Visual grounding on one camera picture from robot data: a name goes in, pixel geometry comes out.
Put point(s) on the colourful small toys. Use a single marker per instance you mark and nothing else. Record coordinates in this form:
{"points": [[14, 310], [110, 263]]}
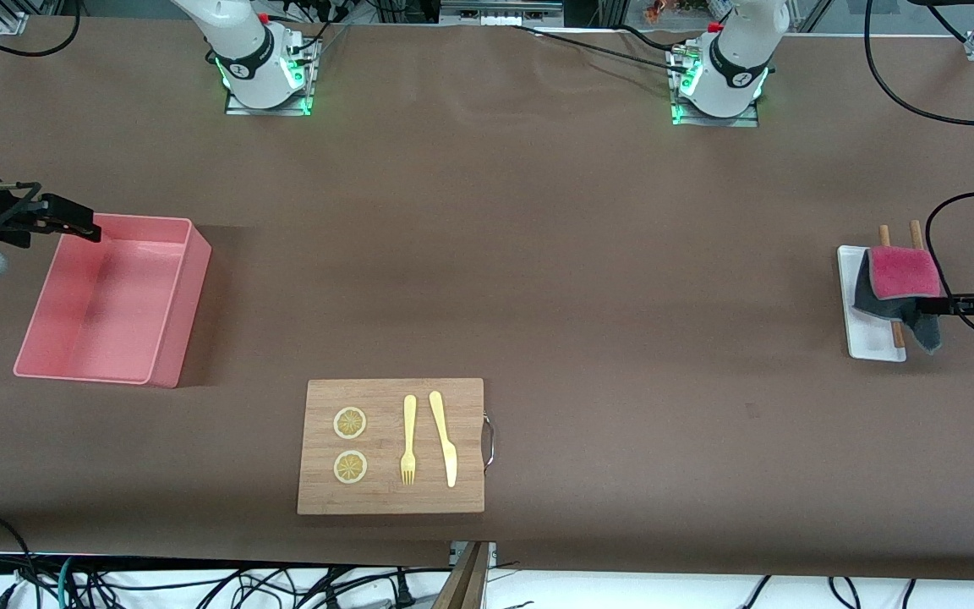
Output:
{"points": [[660, 8]]}

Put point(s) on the white rectangular tray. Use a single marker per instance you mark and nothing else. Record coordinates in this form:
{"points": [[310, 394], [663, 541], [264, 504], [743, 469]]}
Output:
{"points": [[867, 338]]}

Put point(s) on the wooden plank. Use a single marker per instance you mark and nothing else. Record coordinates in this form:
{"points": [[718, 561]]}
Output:
{"points": [[466, 584]]}

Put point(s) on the lemon slice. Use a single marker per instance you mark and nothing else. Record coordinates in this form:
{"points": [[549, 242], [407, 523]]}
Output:
{"points": [[350, 423], [350, 467]]}

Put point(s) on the wooden cutting board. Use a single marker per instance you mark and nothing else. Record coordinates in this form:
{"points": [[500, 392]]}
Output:
{"points": [[470, 397]]}

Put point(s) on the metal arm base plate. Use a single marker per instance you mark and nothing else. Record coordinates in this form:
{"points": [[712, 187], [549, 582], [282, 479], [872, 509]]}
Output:
{"points": [[680, 118], [305, 76]]}

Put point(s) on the pink plastic bin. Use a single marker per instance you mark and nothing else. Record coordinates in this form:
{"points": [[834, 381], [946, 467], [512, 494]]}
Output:
{"points": [[98, 313]]}

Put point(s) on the yellow fork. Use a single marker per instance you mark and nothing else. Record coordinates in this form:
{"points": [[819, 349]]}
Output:
{"points": [[408, 423]]}

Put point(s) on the yellow knife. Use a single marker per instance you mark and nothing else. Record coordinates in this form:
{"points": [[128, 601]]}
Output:
{"points": [[445, 440]]}

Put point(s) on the pink and grey cloth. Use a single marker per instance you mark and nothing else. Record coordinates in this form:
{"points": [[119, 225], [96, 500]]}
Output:
{"points": [[901, 271]]}

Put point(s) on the grey power strip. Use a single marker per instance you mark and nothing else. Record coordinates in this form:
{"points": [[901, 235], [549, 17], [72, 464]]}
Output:
{"points": [[500, 10]]}

